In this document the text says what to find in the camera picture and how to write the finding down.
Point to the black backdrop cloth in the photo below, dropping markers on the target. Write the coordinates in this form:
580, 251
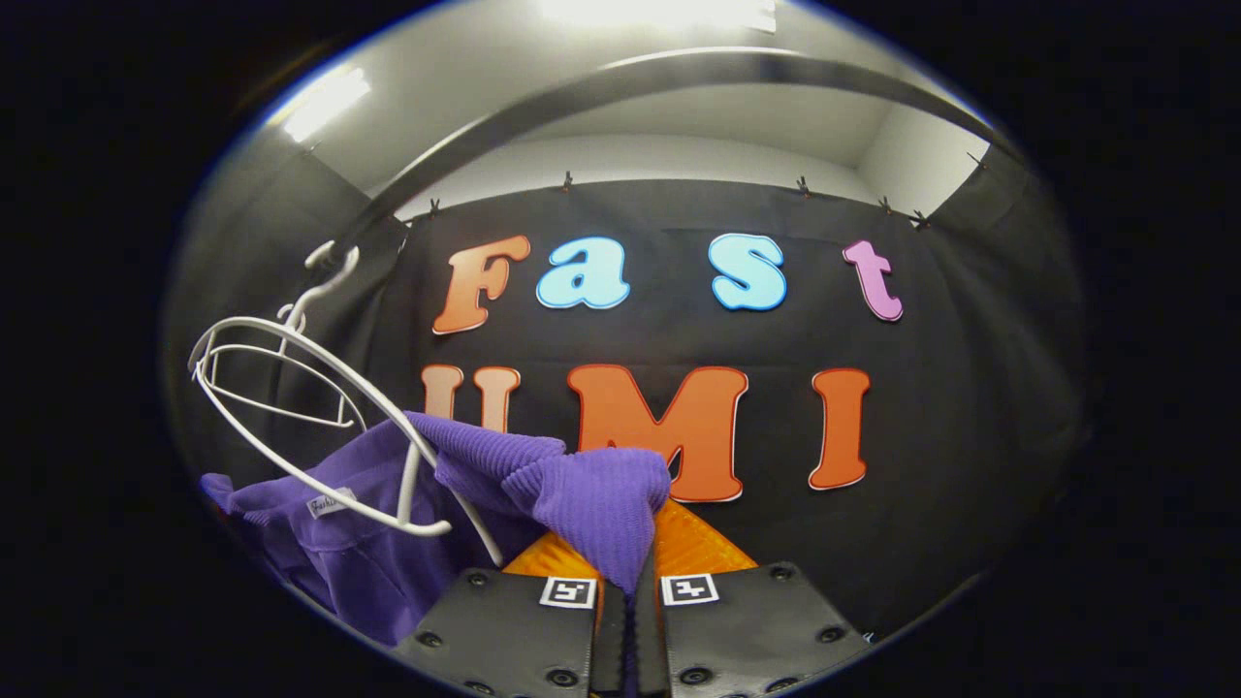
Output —
970, 407

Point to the black clothes rack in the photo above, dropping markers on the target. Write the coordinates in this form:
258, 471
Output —
679, 70

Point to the row of black clips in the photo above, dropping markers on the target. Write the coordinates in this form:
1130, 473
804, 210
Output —
803, 185

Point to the white clothes hanger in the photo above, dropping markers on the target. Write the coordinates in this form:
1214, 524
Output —
409, 485
281, 405

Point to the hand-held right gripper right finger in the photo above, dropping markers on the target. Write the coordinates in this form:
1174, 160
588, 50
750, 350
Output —
747, 630

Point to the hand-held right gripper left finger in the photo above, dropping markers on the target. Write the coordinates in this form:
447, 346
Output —
514, 630

